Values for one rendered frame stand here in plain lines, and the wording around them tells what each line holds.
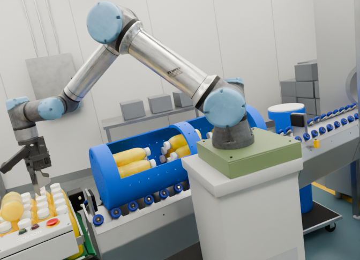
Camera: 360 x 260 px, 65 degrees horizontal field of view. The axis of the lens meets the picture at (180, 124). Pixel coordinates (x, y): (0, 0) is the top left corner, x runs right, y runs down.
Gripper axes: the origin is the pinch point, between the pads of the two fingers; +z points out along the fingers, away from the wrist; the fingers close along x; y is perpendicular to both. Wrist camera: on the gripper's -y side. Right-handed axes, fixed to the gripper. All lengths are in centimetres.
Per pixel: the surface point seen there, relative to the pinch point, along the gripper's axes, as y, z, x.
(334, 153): 168, 36, -7
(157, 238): 40, 36, -7
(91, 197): 18.3, 10.4, 1.4
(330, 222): 185, 102, 11
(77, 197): 14.6, 16.3, 22.6
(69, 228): 7.0, 5.6, -28.3
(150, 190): 41.7, 13.5, -5.9
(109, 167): 26.9, -2.2, -6.5
